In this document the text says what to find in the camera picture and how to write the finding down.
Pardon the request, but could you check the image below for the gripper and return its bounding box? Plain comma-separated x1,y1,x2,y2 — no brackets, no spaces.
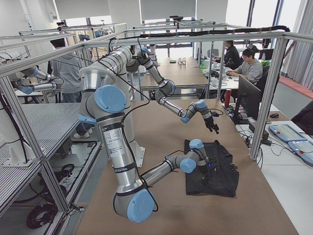
203,115,219,134
199,164,211,179

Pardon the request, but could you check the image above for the black printed t-shirt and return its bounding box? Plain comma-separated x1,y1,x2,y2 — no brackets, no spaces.
185,140,239,197

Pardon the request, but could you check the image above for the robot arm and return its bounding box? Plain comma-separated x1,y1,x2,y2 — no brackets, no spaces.
126,46,219,134
79,46,219,223

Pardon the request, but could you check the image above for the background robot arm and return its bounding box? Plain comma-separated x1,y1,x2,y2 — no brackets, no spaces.
11,66,64,94

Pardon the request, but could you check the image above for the person in black clothes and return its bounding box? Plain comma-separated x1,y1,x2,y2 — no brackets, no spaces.
224,40,242,70

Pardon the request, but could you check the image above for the red bottle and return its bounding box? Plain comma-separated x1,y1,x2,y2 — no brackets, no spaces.
224,89,232,106

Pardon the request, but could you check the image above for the black Huawei monitor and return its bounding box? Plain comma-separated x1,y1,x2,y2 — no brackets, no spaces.
233,75,262,124

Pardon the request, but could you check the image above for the black computer mouse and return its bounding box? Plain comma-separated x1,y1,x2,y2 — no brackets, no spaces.
269,113,279,118

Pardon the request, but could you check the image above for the man in beige sweater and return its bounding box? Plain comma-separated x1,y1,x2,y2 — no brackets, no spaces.
226,48,263,84

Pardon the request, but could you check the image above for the teach pendant with red button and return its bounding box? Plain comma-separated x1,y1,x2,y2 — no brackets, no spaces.
268,124,308,142

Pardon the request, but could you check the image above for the standing person in grey hoodie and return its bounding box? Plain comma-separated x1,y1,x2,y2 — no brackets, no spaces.
50,39,92,139

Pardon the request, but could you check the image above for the aluminium frame post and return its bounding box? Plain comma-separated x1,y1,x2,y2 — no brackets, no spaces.
250,37,288,161

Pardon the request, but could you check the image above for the black overhead cable bundle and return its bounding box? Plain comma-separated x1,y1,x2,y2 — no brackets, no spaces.
109,24,291,41

